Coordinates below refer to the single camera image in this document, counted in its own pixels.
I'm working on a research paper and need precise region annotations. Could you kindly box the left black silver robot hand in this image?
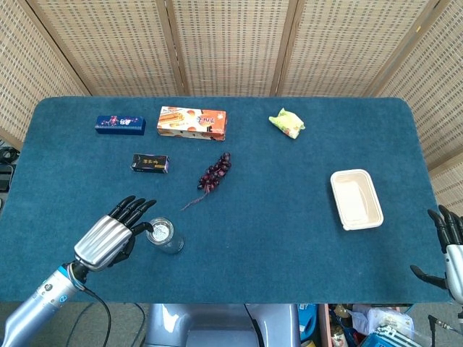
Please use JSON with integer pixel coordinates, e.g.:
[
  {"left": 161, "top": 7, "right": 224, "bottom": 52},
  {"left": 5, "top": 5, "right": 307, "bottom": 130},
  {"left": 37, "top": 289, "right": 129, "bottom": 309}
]
[{"left": 73, "top": 195, "right": 158, "bottom": 273}]

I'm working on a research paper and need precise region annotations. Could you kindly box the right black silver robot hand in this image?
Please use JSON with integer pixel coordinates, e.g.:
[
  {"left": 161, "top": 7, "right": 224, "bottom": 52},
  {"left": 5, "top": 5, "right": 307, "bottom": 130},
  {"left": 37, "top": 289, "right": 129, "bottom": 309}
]
[{"left": 409, "top": 205, "right": 463, "bottom": 303}]

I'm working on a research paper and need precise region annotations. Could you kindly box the clear glass jar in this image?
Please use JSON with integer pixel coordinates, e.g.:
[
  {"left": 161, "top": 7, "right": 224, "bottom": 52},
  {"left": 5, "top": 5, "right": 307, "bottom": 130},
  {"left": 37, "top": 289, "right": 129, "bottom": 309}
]
[{"left": 145, "top": 216, "right": 185, "bottom": 254}]

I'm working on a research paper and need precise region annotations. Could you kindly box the white plastic bag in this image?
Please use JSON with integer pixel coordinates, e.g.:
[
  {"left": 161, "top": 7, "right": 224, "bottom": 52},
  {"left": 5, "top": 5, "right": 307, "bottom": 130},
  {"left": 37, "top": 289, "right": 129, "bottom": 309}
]
[{"left": 349, "top": 304, "right": 414, "bottom": 337}]

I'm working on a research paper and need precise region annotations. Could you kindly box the small black box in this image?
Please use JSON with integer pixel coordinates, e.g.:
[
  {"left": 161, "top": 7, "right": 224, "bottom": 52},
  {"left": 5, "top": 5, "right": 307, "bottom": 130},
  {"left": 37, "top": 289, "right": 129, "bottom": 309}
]
[{"left": 130, "top": 153, "right": 171, "bottom": 175}]

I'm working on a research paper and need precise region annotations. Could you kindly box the blue white checkered box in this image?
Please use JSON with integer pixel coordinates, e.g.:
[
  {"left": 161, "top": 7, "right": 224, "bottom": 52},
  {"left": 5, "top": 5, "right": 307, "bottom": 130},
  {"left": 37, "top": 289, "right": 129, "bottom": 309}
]
[{"left": 361, "top": 324, "right": 422, "bottom": 347}]

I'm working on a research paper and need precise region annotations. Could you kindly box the black electronic device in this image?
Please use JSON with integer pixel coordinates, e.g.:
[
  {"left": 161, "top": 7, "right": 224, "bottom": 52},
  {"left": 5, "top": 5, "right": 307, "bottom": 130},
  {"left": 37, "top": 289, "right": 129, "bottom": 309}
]
[{"left": 0, "top": 144, "right": 20, "bottom": 193}]

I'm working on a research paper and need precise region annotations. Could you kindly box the dark blue long box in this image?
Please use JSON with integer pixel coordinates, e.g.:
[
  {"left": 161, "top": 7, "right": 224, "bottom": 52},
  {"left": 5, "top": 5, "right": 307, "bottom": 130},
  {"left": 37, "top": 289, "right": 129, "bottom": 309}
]
[{"left": 94, "top": 114, "right": 147, "bottom": 137}]

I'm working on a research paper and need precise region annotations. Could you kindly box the cream rectangular food tray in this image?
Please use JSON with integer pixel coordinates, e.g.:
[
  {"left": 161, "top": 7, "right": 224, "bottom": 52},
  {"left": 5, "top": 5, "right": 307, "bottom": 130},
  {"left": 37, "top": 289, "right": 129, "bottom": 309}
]
[{"left": 329, "top": 168, "right": 385, "bottom": 231}]

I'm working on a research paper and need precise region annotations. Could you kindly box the purple grape bunch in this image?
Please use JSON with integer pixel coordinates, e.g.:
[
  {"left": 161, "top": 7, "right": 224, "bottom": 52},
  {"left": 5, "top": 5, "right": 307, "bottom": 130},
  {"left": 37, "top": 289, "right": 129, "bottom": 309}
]
[{"left": 179, "top": 151, "right": 233, "bottom": 212}]

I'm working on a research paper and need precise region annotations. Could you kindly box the silver robot torso base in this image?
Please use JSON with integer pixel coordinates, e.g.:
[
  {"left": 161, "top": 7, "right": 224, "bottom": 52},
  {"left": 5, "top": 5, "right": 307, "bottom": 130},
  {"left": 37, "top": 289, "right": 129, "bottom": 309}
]
[{"left": 143, "top": 303, "right": 302, "bottom": 347}]

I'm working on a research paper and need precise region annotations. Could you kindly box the orange white snack box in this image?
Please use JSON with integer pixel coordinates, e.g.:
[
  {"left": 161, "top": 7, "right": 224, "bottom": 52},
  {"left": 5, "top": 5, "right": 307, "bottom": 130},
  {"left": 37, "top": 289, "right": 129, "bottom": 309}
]
[{"left": 156, "top": 106, "right": 228, "bottom": 142}]

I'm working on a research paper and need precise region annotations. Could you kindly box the blue table cloth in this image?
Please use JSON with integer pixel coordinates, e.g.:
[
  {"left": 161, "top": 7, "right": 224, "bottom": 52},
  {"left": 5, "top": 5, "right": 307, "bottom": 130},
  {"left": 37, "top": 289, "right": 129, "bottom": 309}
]
[{"left": 0, "top": 95, "right": 453, "bottom": 304}]

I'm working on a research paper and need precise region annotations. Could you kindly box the blue plastic container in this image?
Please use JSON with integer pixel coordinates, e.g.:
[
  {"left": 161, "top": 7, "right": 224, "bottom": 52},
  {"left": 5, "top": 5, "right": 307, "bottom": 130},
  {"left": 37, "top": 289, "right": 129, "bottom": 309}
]
[{"left": 297, "top": 303, "right": 320, "bottom": 341}]

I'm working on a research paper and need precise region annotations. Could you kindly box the green yellow snack packet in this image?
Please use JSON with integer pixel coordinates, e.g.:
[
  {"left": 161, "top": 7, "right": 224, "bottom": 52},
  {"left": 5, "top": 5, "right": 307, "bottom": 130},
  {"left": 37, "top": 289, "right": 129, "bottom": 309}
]
[{"left": 268, "top": 107, "right": 306, "bottom": 140}]

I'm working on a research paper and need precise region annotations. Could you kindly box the bamboo folding screen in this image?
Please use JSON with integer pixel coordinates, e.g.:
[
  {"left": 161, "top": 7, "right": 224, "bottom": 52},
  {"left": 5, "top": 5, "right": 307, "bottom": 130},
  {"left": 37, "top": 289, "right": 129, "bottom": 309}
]
[{"left": 0, "top": 0, "right": 463, "bottom": 218}]

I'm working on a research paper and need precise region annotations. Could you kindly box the black plug with cable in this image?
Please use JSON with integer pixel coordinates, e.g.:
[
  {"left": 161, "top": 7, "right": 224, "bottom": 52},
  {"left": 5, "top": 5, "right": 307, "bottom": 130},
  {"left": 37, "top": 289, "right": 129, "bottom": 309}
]
[{"left": 426, "top": 314, "right": 463, "bottom": 343}]

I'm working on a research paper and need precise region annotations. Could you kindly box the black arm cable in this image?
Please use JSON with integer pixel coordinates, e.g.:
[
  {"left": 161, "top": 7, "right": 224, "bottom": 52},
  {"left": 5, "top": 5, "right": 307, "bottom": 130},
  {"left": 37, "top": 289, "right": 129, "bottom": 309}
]
[{"left": 80, "top": 285, "right": 112, "bottom": 347}]

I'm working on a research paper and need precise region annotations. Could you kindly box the grey floor cable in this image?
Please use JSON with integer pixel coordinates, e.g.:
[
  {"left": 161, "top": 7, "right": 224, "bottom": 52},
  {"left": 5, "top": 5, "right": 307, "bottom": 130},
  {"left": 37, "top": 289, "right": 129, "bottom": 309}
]
[{"left": 67, "top": 303, "right": 95, "bottom": 343}]

